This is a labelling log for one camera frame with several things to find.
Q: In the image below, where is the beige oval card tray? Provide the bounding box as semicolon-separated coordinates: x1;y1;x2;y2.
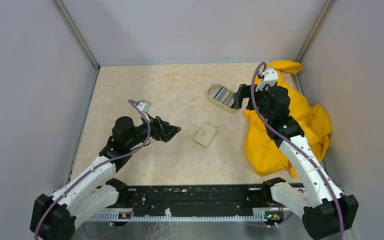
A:
205;83;239;114

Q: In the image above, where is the yellow cloth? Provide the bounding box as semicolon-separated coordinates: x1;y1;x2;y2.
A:
244;60;332;178

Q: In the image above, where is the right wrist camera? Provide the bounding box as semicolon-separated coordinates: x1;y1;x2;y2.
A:
255;67;279;92

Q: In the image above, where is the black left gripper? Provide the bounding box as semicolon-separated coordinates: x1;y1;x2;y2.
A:
126;111;181;149

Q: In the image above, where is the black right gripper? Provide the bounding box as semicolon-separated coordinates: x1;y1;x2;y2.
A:
233;82;273;122

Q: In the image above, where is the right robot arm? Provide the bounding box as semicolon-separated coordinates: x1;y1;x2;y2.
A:
234;84;359;240

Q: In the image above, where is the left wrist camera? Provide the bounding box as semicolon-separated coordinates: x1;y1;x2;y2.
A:
136;99;152;115

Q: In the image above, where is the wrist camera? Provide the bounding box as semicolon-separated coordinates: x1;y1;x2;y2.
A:
255;67;279;92
136;99;152;115

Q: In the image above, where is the beige card holder wallet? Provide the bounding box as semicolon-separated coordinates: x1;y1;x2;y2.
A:
193;123;218;148

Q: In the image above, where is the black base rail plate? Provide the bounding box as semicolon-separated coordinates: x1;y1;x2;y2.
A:
106;183;290;225

